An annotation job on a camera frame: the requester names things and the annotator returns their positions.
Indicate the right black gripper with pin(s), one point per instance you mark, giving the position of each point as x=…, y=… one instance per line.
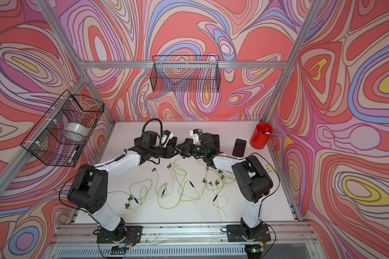
x=188, y=145

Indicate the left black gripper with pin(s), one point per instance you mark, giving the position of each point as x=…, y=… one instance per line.
x=168, y=152

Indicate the black smartphone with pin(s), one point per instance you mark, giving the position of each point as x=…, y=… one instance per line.
x=239, y=148
x=216, y=140
x=138, y=141
x=171, y=144

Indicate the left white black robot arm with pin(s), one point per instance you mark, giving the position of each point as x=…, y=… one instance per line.
x=89, y=189

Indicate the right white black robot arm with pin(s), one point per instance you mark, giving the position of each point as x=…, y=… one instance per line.
x=252, y=178

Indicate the red plastic cup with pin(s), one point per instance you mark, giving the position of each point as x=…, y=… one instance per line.
x=261, y=136

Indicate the yellow binder clip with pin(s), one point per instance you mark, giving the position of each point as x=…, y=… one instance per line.
x=271, y=168

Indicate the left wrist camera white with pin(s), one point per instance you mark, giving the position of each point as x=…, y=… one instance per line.
x=166, y=137

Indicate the black wire basket back wall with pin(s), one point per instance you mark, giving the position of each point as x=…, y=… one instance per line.
x=185, y=73

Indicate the black wire basket wall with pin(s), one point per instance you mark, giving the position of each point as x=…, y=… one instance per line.
x=49, y=145
x=185, y=73

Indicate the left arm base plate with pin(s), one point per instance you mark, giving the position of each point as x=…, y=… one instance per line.
x=129, y=235

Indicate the black wire basket left wall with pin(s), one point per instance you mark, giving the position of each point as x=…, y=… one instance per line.
x=49, y=145

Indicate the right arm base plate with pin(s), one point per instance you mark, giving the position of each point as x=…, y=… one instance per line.
x=242, y=233

